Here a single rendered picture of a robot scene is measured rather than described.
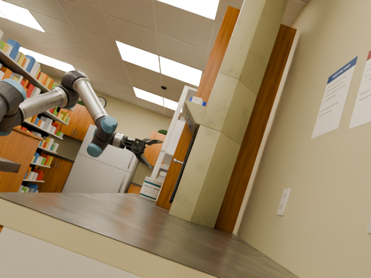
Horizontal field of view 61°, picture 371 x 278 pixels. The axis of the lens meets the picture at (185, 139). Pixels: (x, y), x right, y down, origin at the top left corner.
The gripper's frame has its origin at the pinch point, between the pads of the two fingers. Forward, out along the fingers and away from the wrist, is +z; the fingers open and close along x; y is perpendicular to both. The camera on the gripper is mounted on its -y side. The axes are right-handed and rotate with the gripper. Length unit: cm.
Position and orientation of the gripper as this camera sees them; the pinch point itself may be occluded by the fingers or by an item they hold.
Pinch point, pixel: (158, 155)
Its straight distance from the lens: 169.6
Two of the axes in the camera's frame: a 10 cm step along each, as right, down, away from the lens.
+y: 0.5, -1.9, -9.8
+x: 3.3, -9.2, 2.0
